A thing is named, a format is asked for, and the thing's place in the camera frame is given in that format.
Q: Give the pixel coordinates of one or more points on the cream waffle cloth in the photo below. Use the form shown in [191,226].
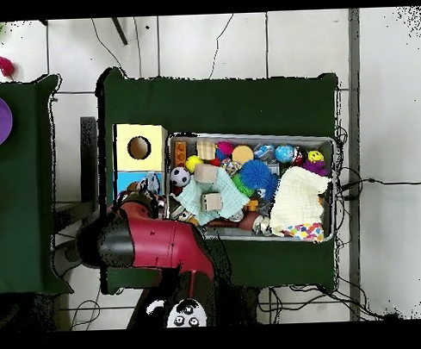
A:
[297,199]

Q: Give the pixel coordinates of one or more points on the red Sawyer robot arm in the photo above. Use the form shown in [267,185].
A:
[157,242]

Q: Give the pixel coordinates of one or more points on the shallow clear mesh bin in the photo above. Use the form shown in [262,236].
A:
[292,140]

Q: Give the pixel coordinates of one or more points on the plain wooden cube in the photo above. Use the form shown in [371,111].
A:
[205,173]

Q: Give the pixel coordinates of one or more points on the yellow tennis ball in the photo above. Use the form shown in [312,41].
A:
[193,163]

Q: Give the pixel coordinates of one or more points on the mint green waffle cloth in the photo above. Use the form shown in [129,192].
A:
[228,194]

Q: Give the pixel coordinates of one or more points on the small soccer ball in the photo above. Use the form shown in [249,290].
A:
[180,176]

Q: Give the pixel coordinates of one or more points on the large blue spiky ball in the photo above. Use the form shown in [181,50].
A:
[255,174]

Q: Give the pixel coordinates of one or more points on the dark green table cloth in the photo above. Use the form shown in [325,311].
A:
[26,222]
[211,105]

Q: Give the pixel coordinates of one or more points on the blue globe ball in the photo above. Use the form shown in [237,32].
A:
[284,153]

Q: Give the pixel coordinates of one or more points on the yellow smiley ball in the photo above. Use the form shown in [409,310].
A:
[315,156]

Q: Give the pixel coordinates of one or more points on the purple spiky toy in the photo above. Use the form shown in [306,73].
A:
[317,167]

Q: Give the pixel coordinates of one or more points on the dark grey rod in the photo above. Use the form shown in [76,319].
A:
[120,31]

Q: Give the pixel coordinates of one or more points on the small red floor toy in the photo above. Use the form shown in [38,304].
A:
[6,66]

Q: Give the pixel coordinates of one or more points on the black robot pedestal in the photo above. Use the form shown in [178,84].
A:
[236,308]

